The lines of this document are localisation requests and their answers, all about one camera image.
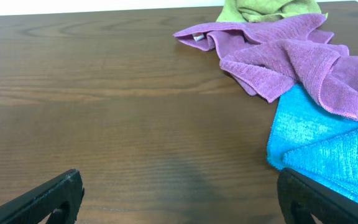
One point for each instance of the crumpled green cloth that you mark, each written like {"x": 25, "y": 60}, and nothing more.
{"x": 266, "y": 10}

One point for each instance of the blue microfiber cloth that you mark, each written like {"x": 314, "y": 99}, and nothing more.
{"x": 315, "y": 143}

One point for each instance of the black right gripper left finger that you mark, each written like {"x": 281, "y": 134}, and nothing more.
{"x": 58, "y": 201}

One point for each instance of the purple microfiber cloth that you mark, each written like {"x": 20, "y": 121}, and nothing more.
{"x": 328, "y": 73}

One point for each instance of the crumpled purple cloth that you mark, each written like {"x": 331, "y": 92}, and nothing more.
{"x": 227, "y": 37}

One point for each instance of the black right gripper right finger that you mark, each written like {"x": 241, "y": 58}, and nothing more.
{"x": 302, "y": 199}

